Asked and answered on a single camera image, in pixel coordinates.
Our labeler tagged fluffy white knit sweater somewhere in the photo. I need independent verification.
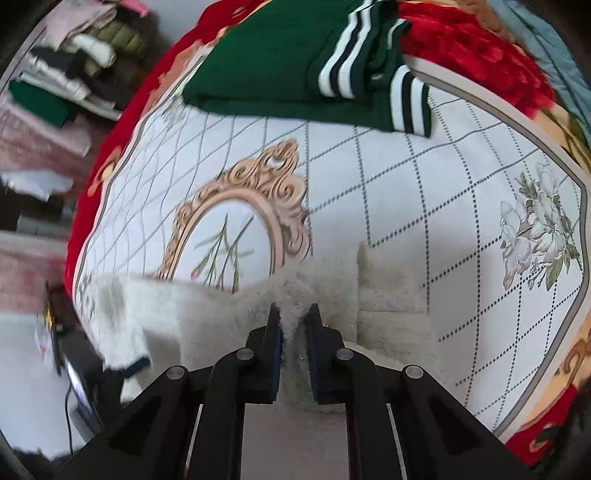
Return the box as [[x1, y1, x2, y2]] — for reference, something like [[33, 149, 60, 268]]
[[75, 241, 440, 480]]

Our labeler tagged pile of folded clothes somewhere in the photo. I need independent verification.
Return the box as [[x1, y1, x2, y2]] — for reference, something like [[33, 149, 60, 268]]
[[1, 1, 161, 129]]

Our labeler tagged white dotted-lattice floral bedsheet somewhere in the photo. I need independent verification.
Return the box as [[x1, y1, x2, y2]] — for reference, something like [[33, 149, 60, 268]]
[[72, 44, 590, 439]]

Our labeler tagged pink lace curtain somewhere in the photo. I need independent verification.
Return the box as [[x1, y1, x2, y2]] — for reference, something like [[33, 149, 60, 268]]
[[1, 106, 92, 314]]

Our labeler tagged dark green striped-cuff sweater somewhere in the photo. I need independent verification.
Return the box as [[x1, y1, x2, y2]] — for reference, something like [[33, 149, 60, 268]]
[[182, 1, 432, 137]]

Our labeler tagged grey-blue quilted fabric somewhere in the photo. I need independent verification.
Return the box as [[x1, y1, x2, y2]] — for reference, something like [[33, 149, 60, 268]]
[[488, 1, 590, 143]]

